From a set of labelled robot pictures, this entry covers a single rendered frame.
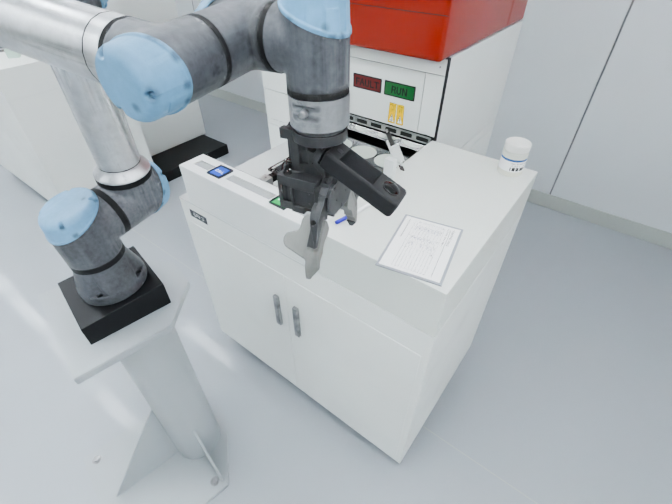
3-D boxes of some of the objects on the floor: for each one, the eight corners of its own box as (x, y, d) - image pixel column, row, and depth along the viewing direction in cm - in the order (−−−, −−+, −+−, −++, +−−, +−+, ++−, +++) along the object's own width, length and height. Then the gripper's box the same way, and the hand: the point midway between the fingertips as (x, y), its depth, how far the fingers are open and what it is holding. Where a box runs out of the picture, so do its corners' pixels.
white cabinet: (308, 269, 224) (299, 134, 170) (466, 356, 180) (522, 212, 126) (221, 342, 186) (174, 199, 132) (395, 476, 142) (431, 343, 88)
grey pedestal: (127, 571, 121) (-42, 474, 67) (84, 460, 146) (-65, 323, 92) (263, 456, 147) (221, 318, 93) (207, 378, 171) (147, 233, 117)
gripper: (321, 98, 58) (324, 209, 71) (240, 150, 44) (262, 276, 57) (374, 106, 55) (368, 221, 68) (305, 165, 41) (313, 294, 54)
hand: (336, 251), depth 61 cm, fingers open, 14 cm apart
